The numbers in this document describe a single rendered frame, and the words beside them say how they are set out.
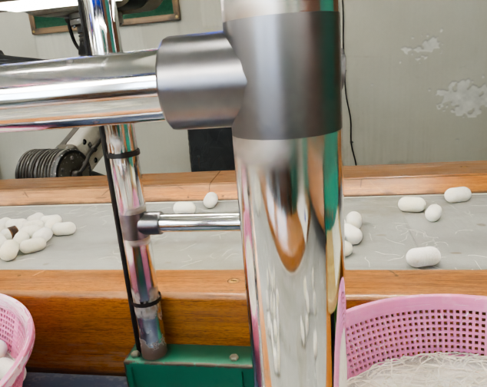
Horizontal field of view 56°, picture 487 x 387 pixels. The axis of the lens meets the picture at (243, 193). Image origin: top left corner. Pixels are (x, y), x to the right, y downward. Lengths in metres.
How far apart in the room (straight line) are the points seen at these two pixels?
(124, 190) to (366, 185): 0.47
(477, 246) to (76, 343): 0.44
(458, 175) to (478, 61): 1.93
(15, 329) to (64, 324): 0.05
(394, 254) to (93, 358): 0.34
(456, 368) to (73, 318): 0.34
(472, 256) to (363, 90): 2.10
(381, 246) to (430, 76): 2.12
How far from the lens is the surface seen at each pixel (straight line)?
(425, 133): 2.67
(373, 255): 0.54
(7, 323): 0.49
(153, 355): 0.43
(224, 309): 0.42
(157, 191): 0.80
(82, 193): 0.86
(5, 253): 0.65
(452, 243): 0.58
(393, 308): 0.39
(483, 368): 0.41
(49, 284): 0.50
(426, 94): 2.65
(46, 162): 1.14
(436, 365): 0.39
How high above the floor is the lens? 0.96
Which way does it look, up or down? 16 degrees down
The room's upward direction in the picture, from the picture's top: 5 degrees counter-clockwise
